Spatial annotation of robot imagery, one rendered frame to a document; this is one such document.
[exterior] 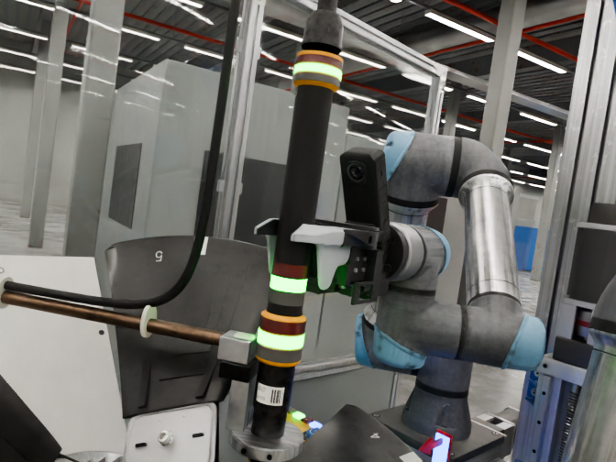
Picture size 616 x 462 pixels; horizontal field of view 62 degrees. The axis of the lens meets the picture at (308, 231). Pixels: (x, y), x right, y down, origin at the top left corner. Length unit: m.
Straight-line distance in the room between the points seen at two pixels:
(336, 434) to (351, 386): 1.11
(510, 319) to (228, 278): 0.37
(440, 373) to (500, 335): 0.46
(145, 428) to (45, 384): 0.23
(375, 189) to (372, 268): 0.08
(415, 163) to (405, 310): 0.36
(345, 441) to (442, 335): 0.18
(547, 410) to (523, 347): 0.48
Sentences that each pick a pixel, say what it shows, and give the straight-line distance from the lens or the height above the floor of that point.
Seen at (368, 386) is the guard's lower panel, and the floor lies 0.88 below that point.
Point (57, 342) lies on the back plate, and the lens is 0.77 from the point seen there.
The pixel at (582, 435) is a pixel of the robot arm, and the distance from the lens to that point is 0.68.
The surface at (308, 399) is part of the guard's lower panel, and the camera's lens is 1.67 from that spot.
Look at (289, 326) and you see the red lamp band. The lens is 0.47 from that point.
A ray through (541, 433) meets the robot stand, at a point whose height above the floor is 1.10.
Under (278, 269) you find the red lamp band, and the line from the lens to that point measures 0.47.
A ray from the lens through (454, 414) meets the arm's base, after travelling 1.19.
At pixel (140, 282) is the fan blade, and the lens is 0.63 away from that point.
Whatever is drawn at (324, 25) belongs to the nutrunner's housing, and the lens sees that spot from 0.48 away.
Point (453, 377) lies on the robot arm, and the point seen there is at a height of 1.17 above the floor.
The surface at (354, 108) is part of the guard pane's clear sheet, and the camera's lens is 1.62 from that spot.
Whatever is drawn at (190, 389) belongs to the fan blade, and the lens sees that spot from 0.54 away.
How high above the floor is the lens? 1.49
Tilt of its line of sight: 3 degrees down
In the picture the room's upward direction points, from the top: 8 degrees clockwise
